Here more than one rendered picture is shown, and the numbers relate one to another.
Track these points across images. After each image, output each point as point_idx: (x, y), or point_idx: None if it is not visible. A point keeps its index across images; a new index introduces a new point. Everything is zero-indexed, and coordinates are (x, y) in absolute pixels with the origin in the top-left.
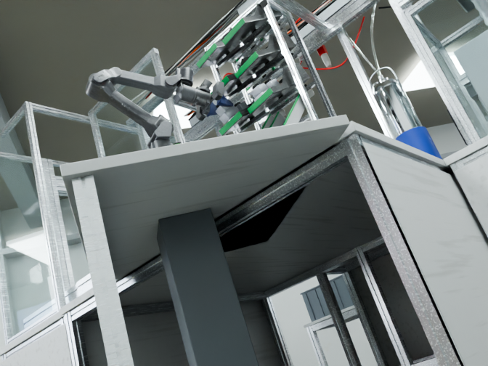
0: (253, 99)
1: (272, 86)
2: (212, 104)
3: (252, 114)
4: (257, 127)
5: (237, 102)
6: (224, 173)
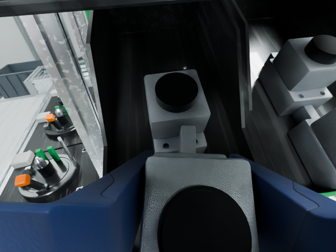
0: (243, 91)
1: (330, 83)
2: (90, 239)
3: (211, 138)
4: (84, 47)
5: (194, 94)
6: None
